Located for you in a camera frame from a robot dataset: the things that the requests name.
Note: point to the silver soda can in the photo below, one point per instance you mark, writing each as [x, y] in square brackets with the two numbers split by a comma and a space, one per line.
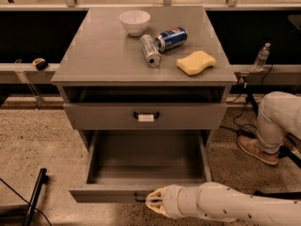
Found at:
[150, 52]

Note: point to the clear plastic water bottle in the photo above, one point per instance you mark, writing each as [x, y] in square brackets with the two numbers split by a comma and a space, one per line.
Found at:
[262, 57]

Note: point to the black metal stand left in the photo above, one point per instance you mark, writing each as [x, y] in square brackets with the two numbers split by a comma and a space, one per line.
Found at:
[32, 206]

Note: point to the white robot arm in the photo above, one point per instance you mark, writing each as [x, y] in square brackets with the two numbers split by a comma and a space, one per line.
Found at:
[213, 201]

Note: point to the small black yellow tape measure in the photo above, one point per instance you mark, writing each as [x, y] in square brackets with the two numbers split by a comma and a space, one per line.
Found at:
[40, 64]

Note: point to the blue pepsi can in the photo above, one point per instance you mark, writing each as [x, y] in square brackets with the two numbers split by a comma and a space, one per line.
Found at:
[170, 39]

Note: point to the black power adapter with cables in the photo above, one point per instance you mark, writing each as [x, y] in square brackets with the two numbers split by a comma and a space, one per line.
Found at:
[243, 129]

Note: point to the white ceramic bowl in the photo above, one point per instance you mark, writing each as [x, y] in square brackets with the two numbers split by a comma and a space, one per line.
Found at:
[135, 22]

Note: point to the tan sneaker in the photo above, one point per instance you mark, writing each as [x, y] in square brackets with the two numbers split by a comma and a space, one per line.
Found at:
[251, 146]

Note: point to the grey drawer cabinet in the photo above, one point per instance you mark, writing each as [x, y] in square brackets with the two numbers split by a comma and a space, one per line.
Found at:
[106, 65]

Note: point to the cream ribbed gripper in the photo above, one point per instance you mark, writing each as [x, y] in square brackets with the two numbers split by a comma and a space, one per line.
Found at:
[171, 199]

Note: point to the black chair base leg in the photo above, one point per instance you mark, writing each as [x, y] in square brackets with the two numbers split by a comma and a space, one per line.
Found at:
[295, 196]

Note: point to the yellow sponge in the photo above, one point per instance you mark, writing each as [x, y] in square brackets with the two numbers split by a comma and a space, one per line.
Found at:
[196, 63]

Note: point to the upper grey drawer front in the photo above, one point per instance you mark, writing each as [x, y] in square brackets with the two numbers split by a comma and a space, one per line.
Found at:
[115, 116]

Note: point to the person leg light trousers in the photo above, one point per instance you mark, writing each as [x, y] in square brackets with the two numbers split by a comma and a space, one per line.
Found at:
[279, 113]

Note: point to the grey drawer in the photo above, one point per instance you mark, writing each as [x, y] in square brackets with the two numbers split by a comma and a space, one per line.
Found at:
[126, 166]
[115, 116]

